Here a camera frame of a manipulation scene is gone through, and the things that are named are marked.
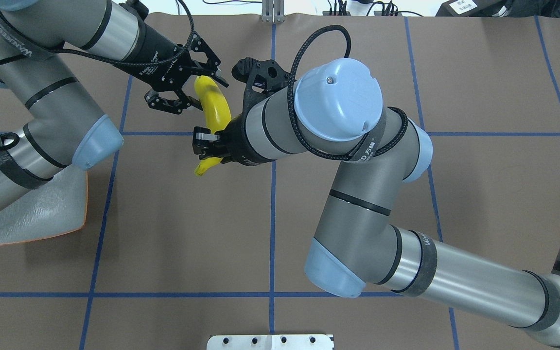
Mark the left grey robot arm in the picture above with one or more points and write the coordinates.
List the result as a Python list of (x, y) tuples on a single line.
[(68, 126)]

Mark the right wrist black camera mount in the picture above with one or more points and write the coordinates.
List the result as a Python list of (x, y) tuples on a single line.
[(262, 79)]

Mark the brown paper table mat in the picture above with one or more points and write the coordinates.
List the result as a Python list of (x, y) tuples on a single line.
[(168, 259)]

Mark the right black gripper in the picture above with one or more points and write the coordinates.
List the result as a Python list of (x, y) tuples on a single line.
[(236, 142)]

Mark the grey square plate orange rim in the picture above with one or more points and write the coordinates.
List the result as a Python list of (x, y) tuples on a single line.
[(57, 208)]

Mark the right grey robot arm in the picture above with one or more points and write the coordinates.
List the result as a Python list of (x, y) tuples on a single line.
[(336, 111)]

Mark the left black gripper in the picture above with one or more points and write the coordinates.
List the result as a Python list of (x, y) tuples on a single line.
[(156, 58)]

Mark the black power supply box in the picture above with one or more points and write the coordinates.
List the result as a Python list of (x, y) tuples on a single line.
[(474, 8)]

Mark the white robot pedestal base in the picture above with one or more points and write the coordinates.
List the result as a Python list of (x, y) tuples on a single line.
[(272, 342)]

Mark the aluminium frame post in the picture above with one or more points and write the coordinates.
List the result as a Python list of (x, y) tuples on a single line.
[(273, 11)]

